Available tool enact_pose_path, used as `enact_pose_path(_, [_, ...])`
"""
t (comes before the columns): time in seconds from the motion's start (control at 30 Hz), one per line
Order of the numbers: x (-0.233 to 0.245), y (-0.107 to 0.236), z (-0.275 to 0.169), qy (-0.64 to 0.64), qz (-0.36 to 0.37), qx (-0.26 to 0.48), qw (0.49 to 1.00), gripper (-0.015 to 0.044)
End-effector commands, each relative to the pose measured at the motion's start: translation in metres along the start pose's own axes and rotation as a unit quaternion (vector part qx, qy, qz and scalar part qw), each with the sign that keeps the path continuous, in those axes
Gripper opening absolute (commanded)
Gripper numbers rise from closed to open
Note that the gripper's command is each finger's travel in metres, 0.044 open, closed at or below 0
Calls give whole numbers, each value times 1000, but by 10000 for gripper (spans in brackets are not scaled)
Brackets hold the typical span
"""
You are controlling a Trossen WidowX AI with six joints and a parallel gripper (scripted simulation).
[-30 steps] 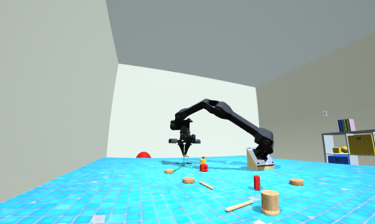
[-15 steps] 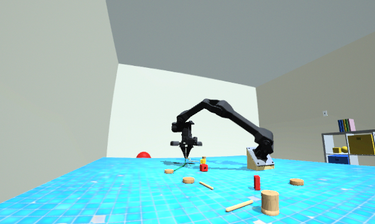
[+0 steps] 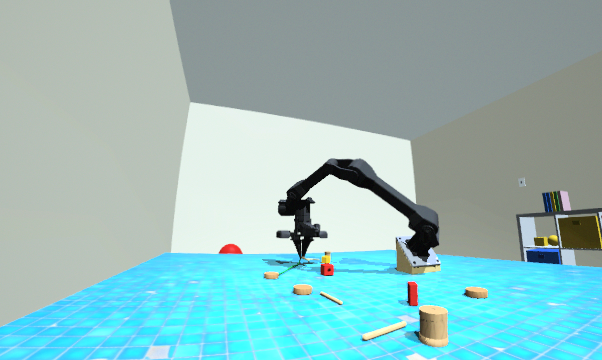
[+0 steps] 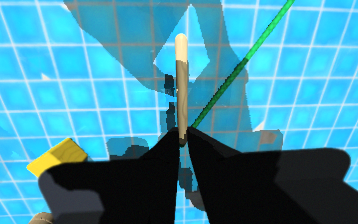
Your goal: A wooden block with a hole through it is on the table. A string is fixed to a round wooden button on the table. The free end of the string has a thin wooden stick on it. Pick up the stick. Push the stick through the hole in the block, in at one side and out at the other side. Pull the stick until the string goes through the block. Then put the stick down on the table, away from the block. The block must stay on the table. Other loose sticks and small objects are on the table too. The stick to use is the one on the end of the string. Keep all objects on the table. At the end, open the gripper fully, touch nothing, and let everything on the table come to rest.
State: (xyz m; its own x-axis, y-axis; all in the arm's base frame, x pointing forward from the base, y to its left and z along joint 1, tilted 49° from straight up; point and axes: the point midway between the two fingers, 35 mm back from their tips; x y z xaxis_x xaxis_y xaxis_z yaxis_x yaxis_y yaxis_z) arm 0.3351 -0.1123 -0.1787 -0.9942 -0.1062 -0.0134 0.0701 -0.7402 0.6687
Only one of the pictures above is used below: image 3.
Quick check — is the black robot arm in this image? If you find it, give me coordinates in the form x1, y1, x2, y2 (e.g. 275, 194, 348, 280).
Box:
278, 158, 440, 257

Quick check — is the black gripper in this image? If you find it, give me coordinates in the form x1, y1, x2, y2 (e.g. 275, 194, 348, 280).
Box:
276, 216, 328, 258

